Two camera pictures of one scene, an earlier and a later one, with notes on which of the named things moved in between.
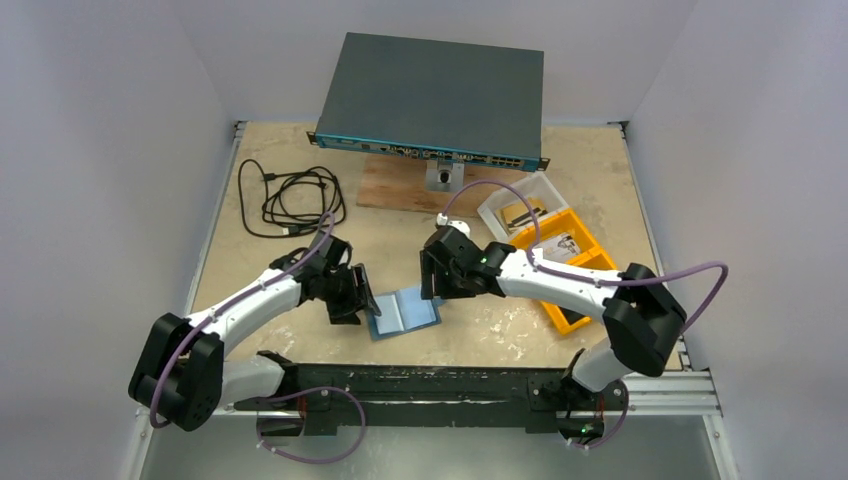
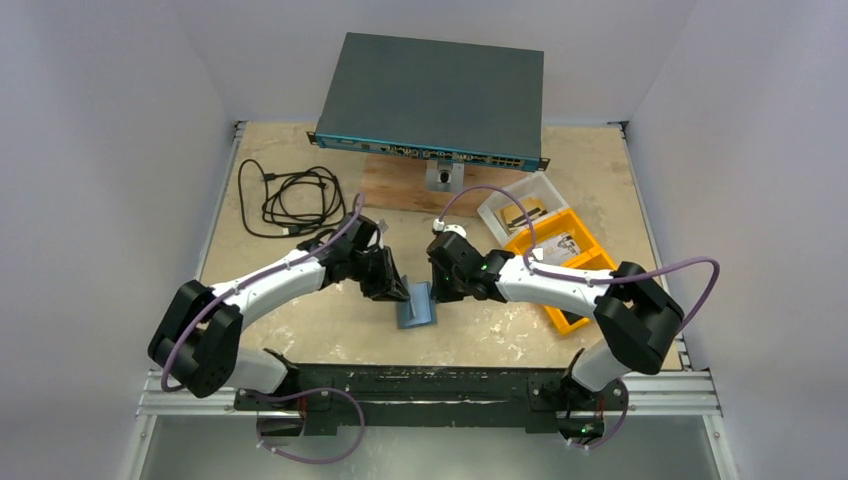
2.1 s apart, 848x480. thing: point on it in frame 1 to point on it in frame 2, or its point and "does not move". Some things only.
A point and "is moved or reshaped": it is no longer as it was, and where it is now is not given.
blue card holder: (402, 311) is moved or reshaped
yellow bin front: (567, 319) does not move
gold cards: (514, 214) does not move
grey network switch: (457, 102) does not move
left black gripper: (358, 296) to (388, 286)
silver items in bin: (561, 247) does not move
